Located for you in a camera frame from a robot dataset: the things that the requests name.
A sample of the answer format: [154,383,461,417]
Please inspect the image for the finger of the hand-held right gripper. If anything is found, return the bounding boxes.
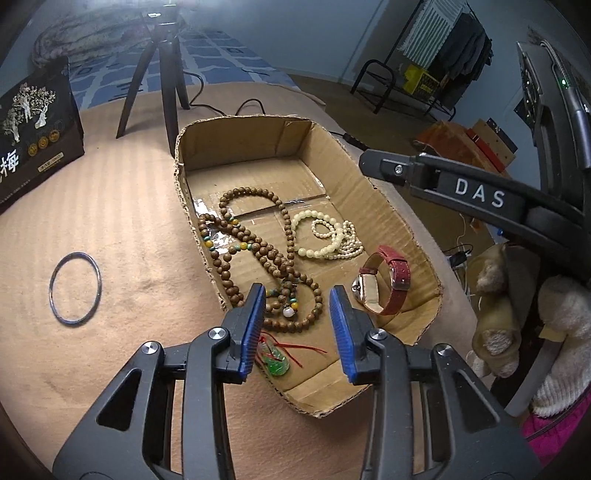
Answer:
[359,148,591,247]

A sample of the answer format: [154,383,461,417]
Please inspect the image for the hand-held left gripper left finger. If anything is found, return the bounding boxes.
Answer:
[52,282,267,480]

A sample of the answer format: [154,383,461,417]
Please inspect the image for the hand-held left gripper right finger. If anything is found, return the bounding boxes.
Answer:
[329,285,542,480]

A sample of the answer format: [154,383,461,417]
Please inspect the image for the green pendant with red cord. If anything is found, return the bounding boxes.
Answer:
[253,330,328,378]

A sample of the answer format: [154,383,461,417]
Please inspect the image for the red strap wristwatch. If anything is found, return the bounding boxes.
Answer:
[352,244,411,316]

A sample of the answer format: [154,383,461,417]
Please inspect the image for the white pearl necklace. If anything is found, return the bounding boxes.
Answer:
[311,219,365,261]

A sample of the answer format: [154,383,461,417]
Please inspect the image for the cream bead bracelet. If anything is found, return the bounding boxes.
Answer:
[291,209,347,259]

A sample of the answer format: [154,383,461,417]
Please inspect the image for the brown wooden bead necklace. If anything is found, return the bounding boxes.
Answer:
[198,186,324,334]

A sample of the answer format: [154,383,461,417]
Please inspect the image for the silver metal bangle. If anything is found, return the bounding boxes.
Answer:
[48,251,102,326]

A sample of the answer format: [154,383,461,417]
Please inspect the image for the cardboard box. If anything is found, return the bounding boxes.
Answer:
[173,115,444,418]

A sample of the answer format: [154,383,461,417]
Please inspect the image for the person's right hand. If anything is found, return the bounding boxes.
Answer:
[466,242,591,418]

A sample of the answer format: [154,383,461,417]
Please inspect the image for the tan box with red strip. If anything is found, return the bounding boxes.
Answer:
[466,117,518,172]

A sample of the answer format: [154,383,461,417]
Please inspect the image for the yellow box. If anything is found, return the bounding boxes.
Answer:
[402,62,441,95]

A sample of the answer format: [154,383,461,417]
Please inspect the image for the dark hanging clothes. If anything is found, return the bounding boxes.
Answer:
[434,11,495,86]

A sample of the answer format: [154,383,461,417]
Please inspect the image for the black metal clothes rack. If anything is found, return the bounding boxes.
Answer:
[351,0,490,121]

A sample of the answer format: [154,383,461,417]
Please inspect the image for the striped towel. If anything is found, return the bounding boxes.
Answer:
[394,0,467,65]

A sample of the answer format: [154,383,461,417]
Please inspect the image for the black tripod stand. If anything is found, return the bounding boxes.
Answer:
[115,0,191,153]

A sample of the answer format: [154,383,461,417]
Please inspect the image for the blue patterned bedsheet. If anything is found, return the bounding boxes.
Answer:
[69,28,296,114]

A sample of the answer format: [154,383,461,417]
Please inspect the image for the black printed gift box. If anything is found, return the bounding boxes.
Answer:
[0,56,85,215]

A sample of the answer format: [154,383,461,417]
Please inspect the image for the folded floral quilt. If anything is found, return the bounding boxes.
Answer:
[31,7,185,65]

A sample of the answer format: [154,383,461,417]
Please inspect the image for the black power cable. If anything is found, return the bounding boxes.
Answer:
[182,69,370,151]

